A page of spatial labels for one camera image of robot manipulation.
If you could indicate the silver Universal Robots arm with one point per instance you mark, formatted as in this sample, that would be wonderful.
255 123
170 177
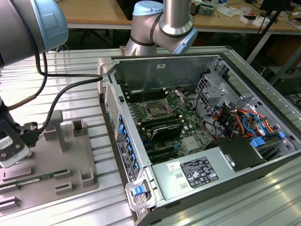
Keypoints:
23 28

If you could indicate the black RAM slot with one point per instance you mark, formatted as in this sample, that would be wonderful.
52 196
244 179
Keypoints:
148 96
162 123
145 91
160 118

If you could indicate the CPU socket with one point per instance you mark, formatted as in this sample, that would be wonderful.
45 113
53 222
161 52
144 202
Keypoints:
155 110

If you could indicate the black expansion slot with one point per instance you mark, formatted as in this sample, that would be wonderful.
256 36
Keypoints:
167 157
164 151

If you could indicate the grey parts rack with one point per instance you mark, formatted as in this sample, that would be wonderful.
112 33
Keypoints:
51 160

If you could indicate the green RAM stick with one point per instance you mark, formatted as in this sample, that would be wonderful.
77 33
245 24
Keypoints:
42 177

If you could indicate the thin metal locking lever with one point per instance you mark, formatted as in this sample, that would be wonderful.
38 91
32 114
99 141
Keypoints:
143 97

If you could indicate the wooden desk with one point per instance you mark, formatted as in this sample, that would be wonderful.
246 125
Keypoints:
98 11

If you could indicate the blue case latch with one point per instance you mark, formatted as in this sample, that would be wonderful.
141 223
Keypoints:
137 190

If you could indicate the black graphics card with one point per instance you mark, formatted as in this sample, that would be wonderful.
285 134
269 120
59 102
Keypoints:
167 132

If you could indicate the open PC case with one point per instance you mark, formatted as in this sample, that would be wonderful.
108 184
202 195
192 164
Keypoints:
164 68

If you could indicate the grey power supply unit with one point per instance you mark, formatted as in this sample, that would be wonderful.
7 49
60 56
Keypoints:
169 186

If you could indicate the green motherboard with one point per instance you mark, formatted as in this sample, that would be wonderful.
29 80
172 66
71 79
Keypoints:
190 120

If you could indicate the silver chipset heatsink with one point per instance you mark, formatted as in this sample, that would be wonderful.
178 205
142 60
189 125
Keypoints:
191 143

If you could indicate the metal drive cage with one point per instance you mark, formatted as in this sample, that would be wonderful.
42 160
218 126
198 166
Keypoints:
211 90

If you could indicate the green circuit board device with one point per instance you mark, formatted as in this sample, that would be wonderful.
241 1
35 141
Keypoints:
207 10

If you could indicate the black plastic shroud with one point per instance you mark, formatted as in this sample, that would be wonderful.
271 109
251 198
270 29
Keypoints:
237 153

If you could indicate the blue disk carrier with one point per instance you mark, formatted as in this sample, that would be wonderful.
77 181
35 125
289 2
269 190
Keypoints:
257 142

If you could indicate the small blue clip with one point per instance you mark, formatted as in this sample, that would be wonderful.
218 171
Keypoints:
282 135

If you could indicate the black tripod stand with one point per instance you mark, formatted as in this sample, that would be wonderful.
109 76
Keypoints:
272 18

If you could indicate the black box under desk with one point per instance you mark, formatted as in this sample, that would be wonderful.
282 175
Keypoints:
289 84

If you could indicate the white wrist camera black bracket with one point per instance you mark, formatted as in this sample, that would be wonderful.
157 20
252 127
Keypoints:
14 153

